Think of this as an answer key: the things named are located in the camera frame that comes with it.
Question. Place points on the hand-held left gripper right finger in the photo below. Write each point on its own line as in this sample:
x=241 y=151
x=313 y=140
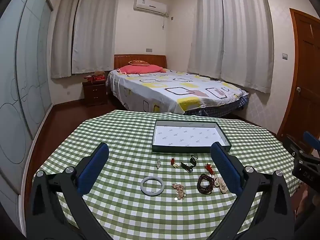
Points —
x=225 y=165

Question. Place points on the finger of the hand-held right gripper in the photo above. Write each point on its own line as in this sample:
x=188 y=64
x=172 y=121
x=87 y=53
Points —
x=311 y=137

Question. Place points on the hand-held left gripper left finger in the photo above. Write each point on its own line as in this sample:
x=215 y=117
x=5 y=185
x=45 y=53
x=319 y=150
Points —
x=92 y=170

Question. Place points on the green shallow box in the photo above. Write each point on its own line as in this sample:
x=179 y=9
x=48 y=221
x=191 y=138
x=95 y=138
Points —
x=190 y=135

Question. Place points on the white jade bangle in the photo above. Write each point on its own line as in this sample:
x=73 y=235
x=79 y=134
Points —
x=142 y=186

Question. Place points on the silver brooch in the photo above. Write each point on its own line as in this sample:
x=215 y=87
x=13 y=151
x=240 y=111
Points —
x=158 y=163

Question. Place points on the green checked tablecloth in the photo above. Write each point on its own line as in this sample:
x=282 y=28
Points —
x=130 y=140

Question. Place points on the red knot gold charm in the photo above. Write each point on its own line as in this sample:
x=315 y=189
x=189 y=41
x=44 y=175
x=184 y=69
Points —
x=173 y=162

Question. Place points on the wooden door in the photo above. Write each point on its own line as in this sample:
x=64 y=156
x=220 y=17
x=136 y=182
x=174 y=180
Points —
x=302 y=62

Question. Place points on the dark wooden nightstand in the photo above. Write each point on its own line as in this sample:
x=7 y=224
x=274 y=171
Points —
x=95 y=93

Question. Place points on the bed with patterned sheet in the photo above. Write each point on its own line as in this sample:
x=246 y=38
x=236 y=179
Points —
x=180 y=90

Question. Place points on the red box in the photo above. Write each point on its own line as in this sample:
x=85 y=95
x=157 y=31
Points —
x=94 y=79

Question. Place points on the brown plush toy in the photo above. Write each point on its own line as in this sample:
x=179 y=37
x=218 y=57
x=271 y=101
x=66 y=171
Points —
x=99 y=73

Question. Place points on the pink pillow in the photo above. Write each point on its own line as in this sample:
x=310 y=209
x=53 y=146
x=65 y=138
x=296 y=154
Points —
x=140 y=69

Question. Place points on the wooden bed headboard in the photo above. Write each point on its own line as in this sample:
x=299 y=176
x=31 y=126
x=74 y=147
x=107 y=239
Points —
x=122 y=61

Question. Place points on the frosted glass wardrobe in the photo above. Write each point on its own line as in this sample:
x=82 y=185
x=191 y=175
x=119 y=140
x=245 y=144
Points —
x=22 y=80

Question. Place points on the red-brown cushion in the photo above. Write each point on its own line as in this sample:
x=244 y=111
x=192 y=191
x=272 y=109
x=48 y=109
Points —
x=138 y=62

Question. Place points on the white curtain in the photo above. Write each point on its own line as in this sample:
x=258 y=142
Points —
x=95 y=30
x=246 y=35
x=206 y=30
x=63 y=35

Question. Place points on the white air conditioner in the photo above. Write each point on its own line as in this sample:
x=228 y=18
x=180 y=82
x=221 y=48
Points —
x=150 y=6

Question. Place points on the wall light switch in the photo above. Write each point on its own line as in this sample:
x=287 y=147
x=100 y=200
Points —
x=284 y=56

